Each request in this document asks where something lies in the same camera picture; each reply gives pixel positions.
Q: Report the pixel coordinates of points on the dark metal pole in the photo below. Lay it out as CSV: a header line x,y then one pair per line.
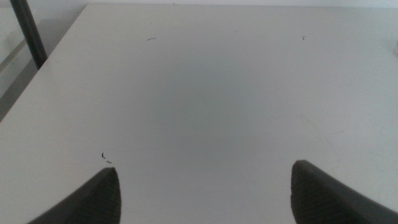
x,y
29,32

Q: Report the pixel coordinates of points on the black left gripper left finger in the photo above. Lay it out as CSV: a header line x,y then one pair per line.
x,y
90,202

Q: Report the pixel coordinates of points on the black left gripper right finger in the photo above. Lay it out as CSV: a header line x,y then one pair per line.
x,y
323,199

